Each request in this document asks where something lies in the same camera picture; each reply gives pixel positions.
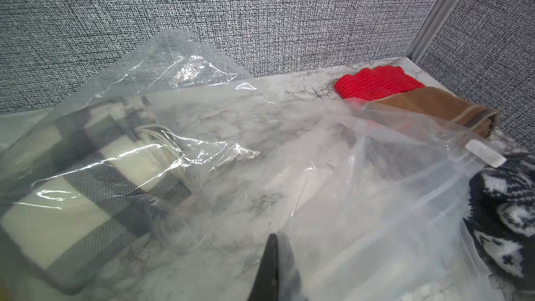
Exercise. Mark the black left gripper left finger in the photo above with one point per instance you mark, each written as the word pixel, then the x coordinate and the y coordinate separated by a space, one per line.
pixel 265 286

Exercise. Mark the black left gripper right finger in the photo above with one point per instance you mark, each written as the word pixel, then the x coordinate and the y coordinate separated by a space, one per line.
pixel 289 279

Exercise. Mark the clear plastic vacuum bag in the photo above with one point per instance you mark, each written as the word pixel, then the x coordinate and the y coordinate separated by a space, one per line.
pixel 372 198

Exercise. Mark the red knitted scarf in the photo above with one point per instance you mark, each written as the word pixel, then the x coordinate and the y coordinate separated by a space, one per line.
pixel 376 83

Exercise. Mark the black white houndstooth scarf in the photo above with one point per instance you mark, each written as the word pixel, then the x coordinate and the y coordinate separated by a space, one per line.
pixel 501 218

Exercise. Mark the brown striped fringed scarf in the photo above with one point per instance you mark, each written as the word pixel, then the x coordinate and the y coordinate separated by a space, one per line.
pixel 437 103

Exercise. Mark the grey cream plaid scarf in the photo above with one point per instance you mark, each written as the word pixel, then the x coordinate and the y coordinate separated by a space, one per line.
pixel 76 192

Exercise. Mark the white bag zipper slider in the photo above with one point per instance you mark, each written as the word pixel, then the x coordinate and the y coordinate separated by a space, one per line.
pixel 485 153

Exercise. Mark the aluminium right corner post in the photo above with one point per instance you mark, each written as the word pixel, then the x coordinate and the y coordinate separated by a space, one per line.
pixel 436 17

